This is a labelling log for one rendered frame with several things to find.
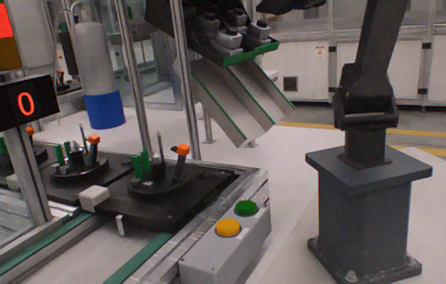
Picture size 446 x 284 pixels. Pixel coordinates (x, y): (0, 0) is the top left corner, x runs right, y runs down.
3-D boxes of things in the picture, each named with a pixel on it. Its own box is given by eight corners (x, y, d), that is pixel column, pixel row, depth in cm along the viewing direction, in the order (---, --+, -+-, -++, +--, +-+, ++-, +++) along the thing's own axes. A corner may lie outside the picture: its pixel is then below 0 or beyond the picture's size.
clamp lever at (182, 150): (185, 176, 80) (191, 146, 76) (179, 180, 78) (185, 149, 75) (170, 168, 81) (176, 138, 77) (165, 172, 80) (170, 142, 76)
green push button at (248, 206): (260, 210, 73) (260, 201, 72) (251, 221, 69) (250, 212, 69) (242, 206, 75) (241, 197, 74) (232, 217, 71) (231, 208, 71)
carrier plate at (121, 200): (235, 178, 87) (234, 169, 87) (173, 234, 68) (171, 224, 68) (154, 165, 99) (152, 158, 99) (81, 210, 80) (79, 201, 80)
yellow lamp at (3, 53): (28, 65, 64) (20, 35, 63) (0, 71, 60) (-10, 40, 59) (10, 66, 67) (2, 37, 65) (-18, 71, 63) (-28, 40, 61)
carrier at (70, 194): (149, 164, 100) (141, 119, 96) (76, 209, 81) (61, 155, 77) (86, 155, 112) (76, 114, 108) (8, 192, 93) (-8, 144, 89)
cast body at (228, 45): (240, 60, 93) (248, 33, 89) (229, 64, 90) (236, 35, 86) (215, 46, 97) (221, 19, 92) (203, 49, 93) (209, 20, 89)
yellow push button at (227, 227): (244, 230, 67) (242, 220, 66) (233, 243, 64) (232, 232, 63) (224, 225, 69) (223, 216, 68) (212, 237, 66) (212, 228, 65)
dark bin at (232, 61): (255, 58, 97) (263, 31, 93) (222, 68, 88) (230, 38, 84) (179, 15, 109) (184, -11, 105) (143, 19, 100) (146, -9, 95)
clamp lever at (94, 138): (98, 162, 93) (100, 136, 89) (92, 165, 91) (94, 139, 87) (88, 155, 94) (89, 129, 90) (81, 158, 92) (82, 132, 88)
